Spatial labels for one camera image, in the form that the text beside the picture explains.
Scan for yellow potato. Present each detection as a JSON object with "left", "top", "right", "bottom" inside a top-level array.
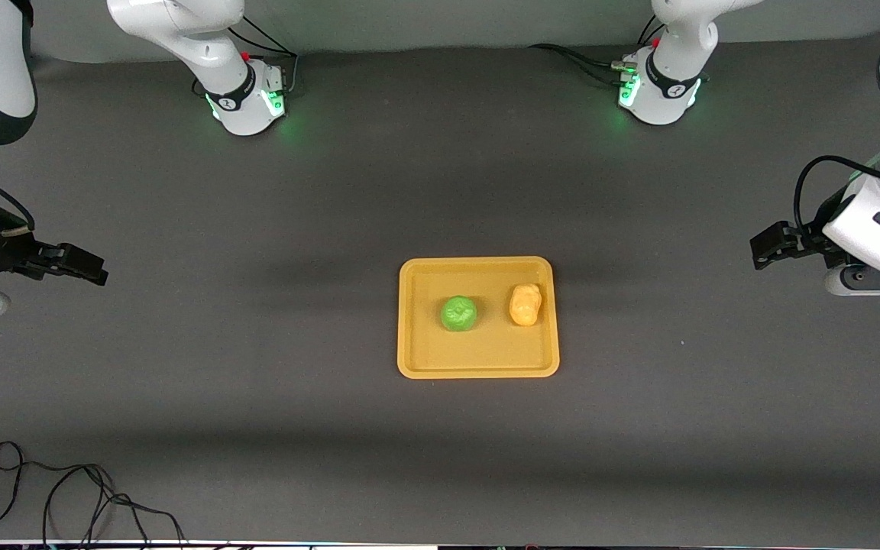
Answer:
[{"left": 508, "top": 283, "right": 544, "bottom": 328}]

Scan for green apple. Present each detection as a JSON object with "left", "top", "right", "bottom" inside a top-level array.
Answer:
[{"left": 439, "top": 295, "right": 479, "bottom": 334}]

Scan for yellow plastic tray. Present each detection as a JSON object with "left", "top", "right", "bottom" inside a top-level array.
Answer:
[{"left": 397, "top": 256, "right": 561, "bottom": 380}]

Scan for loose thin black cable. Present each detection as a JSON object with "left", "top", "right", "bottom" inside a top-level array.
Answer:
[{"left": 0, "top": 441, "right": 186, "bottom": 548}]

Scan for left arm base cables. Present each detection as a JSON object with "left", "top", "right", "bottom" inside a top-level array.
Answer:
[{"left": 528, "top": 15, "right": 710, "bottom": 86}]

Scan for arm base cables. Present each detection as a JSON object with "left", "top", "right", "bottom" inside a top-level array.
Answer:
[
  {"left": 528, "top": 15, "right": 710, "bottom": 86},
  {"left": 192, "top": 18, "right": 300, "bottom": 99}
]

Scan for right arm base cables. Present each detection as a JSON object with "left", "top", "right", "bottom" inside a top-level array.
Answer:
[{"left": 192, "top": 18, "right": 300, "bottom": 99}]

